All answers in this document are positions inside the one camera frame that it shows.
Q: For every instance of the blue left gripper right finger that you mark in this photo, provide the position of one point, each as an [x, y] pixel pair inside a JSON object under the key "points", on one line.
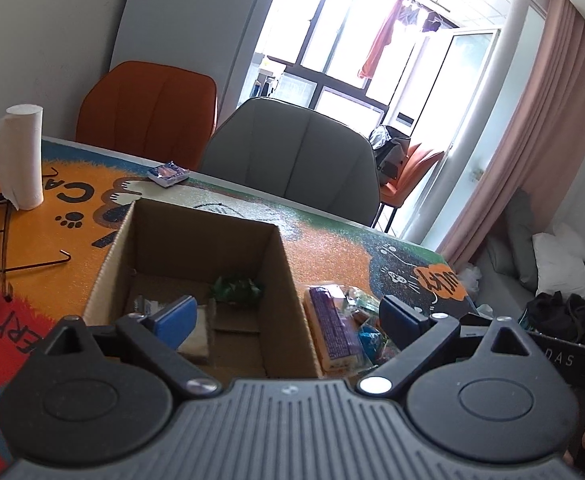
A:
{"points": [[401, 322]]}

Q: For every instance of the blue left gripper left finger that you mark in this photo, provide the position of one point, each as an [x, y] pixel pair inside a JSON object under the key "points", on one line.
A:
{"points": [[174, 323]]}

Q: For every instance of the white sandwich cake packet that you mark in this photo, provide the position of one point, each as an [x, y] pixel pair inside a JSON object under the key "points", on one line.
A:
{"points": [[196, 347]]}

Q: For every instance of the blue snack packet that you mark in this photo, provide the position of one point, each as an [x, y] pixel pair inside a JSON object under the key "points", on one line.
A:
{"points": [[377, 346]]}

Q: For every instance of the clear green snack packet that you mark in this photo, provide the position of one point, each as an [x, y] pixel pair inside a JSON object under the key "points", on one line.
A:
{"points": [[358, 301]]}

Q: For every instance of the purple bread loaf packet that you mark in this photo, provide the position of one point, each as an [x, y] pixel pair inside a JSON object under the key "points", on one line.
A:
{"points": [[334, 335]]}

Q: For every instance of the brown cardboard box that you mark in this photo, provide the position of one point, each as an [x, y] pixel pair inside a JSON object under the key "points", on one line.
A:
{"points": [[163, 252]]}

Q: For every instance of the black bag on floor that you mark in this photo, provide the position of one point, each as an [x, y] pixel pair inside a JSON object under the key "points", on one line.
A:
{"points": [[554, 316]]}

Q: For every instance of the grey sofa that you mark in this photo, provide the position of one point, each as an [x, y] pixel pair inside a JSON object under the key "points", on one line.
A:
{"points": [[518, 262]]}

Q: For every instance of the white pillow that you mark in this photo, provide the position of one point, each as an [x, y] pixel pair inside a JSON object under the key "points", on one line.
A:
{"points": [[560, 261]]}

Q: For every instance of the small blue tissue pack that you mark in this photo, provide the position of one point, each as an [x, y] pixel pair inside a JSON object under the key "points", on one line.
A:
{"points": [[168, 174]]}

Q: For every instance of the colourful cat table mat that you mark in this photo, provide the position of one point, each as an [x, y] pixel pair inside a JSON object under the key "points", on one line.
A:
{"points": [[87, 195]]}

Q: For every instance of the orange chair by window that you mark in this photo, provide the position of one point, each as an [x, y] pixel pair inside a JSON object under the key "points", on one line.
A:
{"points": [[418, 163]]}

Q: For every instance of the grey black backpack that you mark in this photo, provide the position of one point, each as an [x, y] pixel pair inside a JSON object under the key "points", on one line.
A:
{"points": [[390, 148]]}

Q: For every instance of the grey padded chair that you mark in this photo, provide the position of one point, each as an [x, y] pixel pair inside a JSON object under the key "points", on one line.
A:
{"points": [[295, 153]]}

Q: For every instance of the pink curtain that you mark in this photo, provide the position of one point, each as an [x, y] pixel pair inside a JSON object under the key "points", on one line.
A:
{"points": [[544, 144]]}

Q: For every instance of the white paper towel roll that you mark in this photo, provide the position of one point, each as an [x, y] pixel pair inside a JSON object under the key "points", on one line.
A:
{"points": [[21, 156]]}

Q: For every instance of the red hanging garment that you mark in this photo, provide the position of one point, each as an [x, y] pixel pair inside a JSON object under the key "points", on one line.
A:
{"points": [[382, 40]]}

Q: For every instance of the white refrigerator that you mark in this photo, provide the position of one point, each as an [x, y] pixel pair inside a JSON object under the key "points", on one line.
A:
{"points": [[216, 38]]}

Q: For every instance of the orange chair near wall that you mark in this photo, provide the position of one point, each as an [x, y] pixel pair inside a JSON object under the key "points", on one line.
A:
{"points": [[151, 110]]}

